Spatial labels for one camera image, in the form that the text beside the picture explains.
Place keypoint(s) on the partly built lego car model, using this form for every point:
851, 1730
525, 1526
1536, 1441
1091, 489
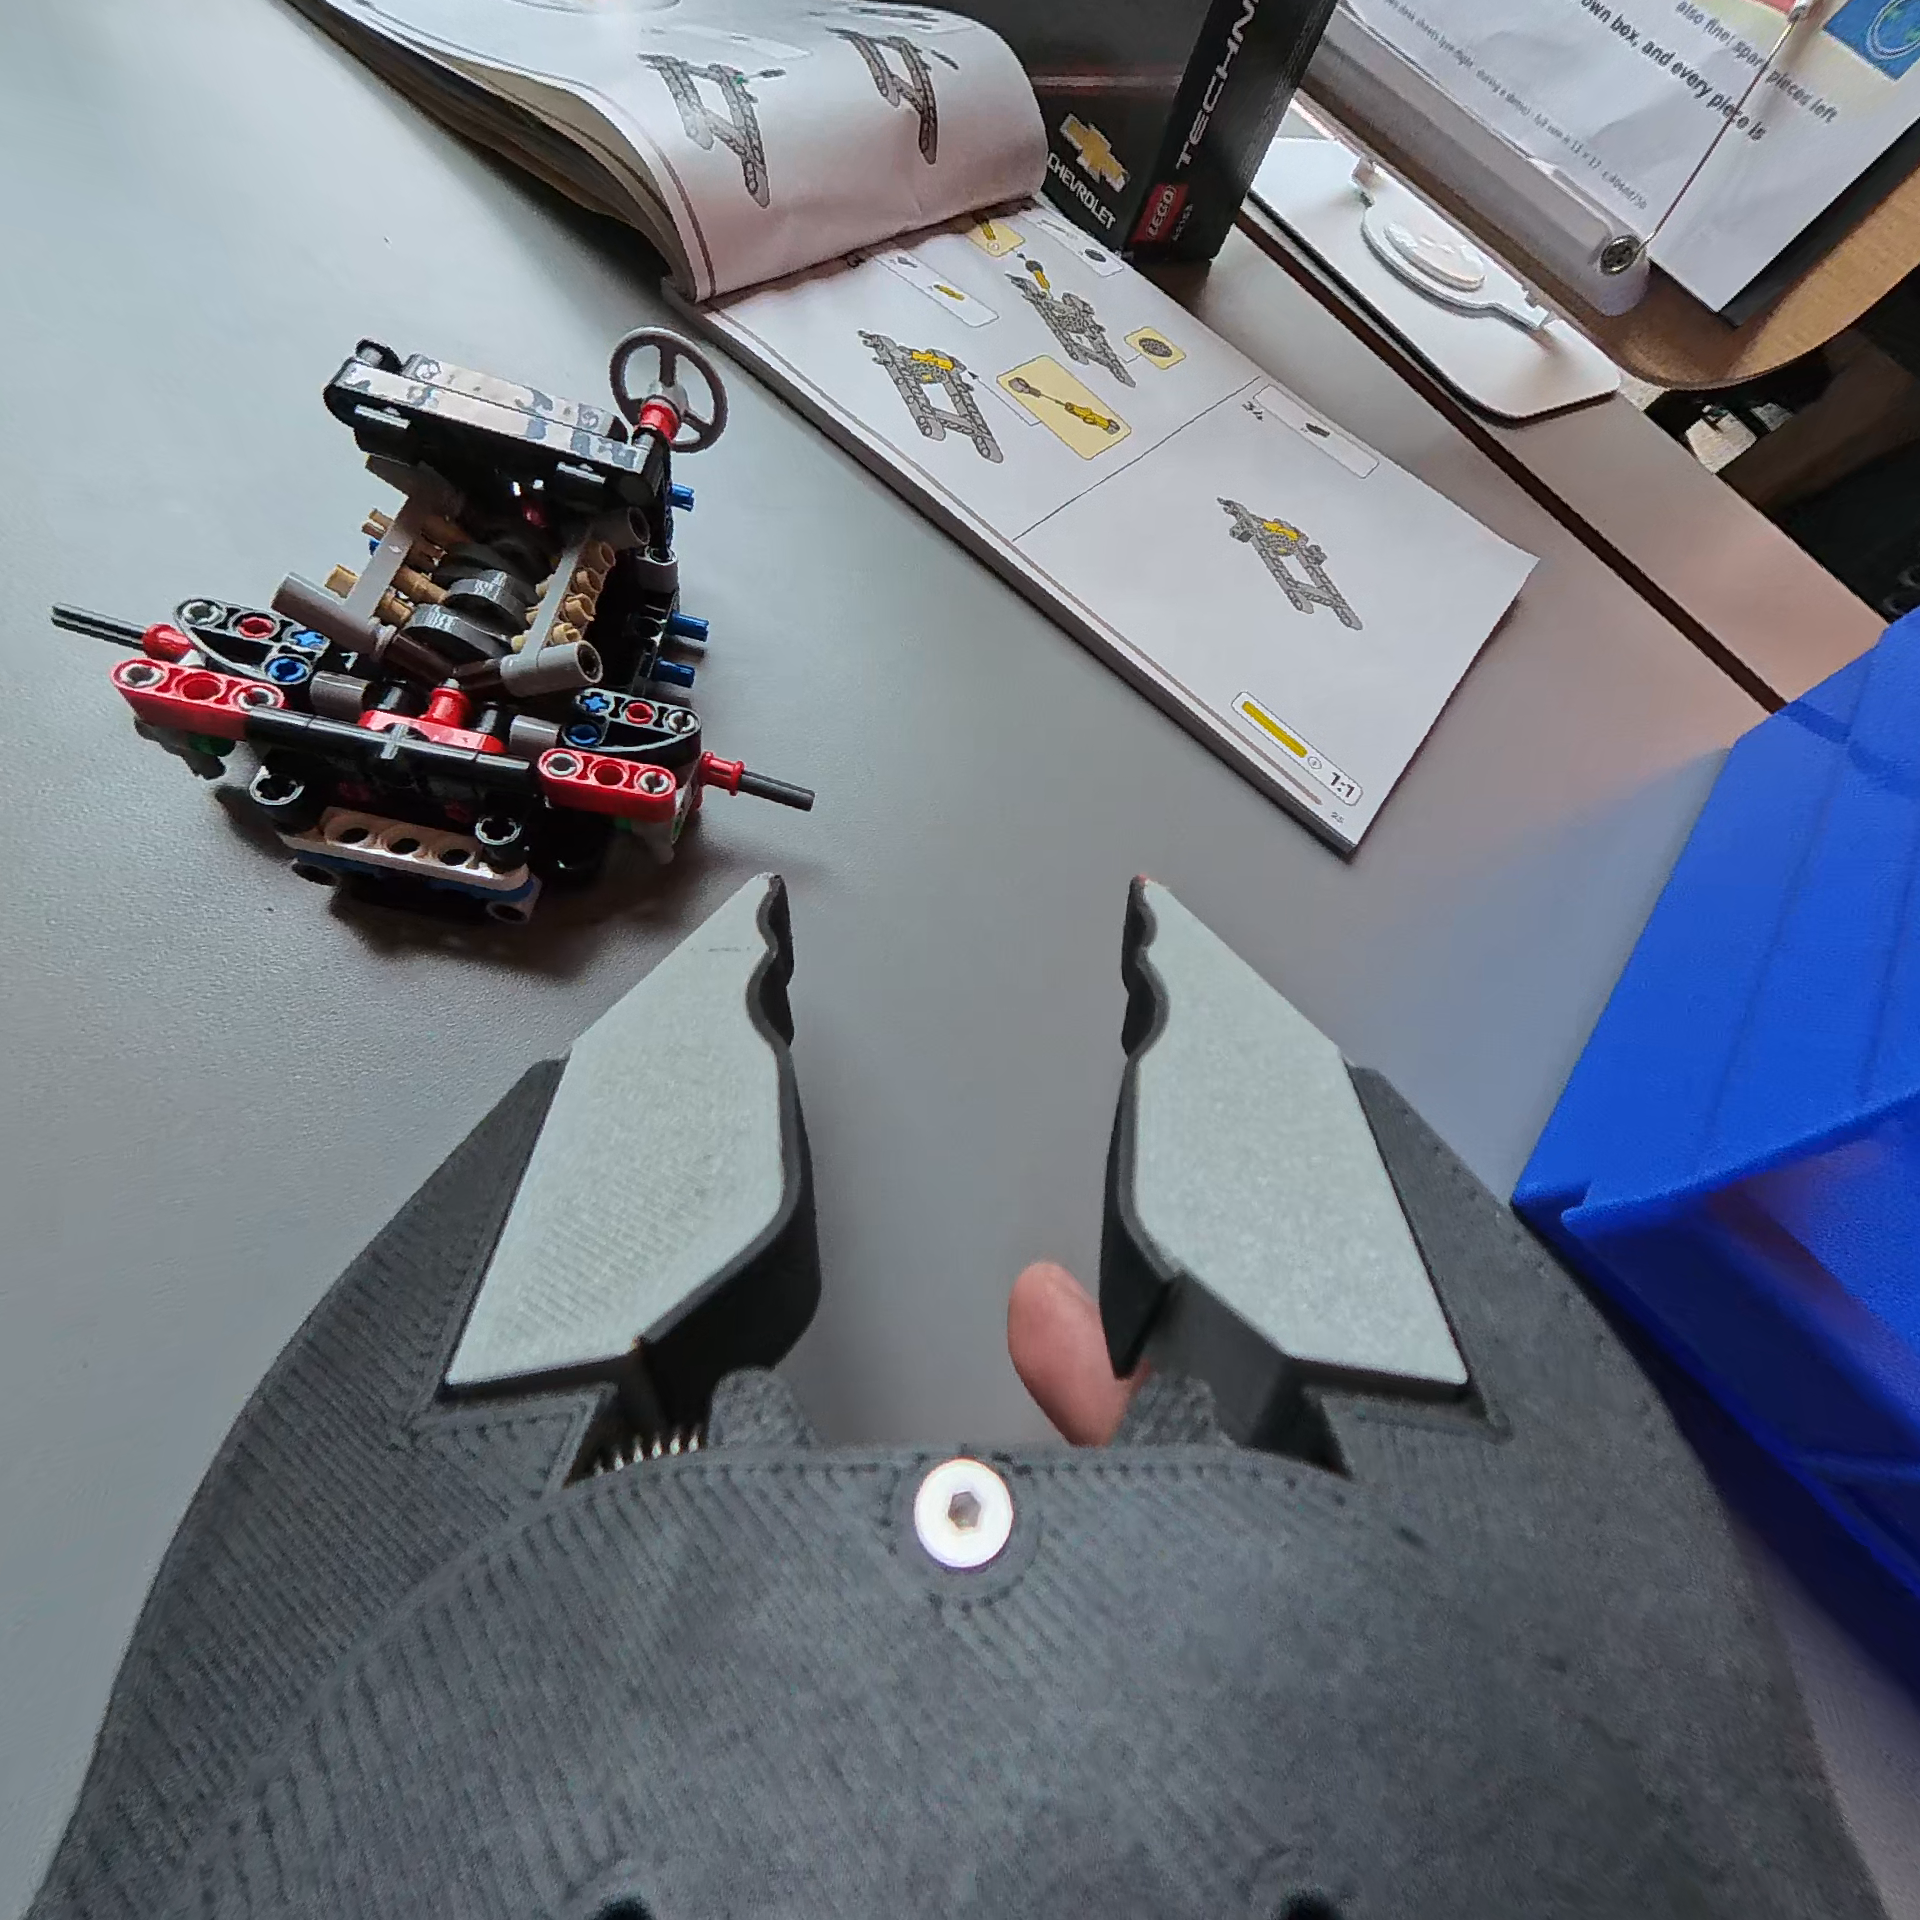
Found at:
451, 628

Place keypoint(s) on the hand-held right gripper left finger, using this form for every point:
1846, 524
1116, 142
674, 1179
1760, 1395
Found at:
644, 1170

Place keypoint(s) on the black lego set box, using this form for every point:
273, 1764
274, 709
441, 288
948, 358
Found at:
1185, 120

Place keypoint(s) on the lego instruction booklet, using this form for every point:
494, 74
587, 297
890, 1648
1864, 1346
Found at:
1200, 510

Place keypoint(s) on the blue plastic bin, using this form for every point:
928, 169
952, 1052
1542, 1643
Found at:
1723, 1050

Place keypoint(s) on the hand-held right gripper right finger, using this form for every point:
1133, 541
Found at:
1275, 1185

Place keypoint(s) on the brown wooden board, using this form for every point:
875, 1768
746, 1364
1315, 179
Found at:
1769, 323

